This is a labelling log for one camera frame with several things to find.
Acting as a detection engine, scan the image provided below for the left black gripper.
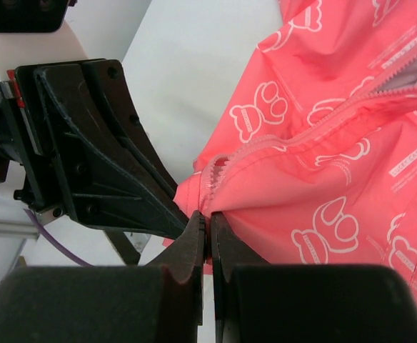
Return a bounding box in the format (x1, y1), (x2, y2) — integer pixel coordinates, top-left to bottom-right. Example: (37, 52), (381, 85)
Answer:
(0, 59), (187, 239)

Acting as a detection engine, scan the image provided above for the pink patterned jacket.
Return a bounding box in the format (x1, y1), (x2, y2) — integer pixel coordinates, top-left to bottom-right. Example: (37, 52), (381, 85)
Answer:
(174, 1), (417, 301)

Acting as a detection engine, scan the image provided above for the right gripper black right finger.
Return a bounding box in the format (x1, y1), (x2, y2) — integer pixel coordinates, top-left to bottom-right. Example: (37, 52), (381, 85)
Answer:
(211, 212), (417, 342)

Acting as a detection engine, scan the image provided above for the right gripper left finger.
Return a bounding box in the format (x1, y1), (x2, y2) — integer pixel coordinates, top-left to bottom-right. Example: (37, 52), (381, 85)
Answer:
(0, 212), (205, 342)

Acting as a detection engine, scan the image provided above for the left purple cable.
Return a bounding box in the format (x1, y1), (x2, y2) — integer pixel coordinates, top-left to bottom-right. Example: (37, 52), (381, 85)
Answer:
(24, 209), (95, 268)

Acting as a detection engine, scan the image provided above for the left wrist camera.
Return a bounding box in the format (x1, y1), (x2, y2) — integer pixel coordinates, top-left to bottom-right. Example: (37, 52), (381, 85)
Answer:
(0, 1), (88, 82)

